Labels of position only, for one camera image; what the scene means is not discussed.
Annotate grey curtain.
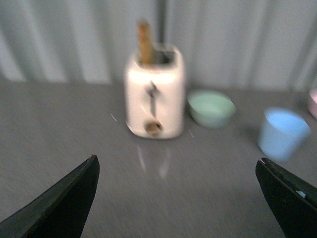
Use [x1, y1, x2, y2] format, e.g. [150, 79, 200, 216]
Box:
[0, 0, 317, 91]

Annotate white toaster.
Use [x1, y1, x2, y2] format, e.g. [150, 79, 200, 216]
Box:
[124, 43, 186, 139]

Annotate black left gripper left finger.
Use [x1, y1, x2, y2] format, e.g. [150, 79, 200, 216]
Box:
[0, 155, 100, 238]

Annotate green bowl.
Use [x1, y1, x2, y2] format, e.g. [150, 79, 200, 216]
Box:
[187, 90, 236, 129]

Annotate toast slice in toaster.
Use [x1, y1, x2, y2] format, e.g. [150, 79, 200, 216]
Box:
[137, 19, 155, 65]

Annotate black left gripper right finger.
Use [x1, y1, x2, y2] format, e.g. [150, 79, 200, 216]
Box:
[256, 158, 317, 238]

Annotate pink bowl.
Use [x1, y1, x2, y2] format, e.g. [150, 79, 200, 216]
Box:
[308, 89, 317, 119]

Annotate blue cup centre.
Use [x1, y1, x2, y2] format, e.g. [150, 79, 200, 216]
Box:
[258, 107, 311, 161]

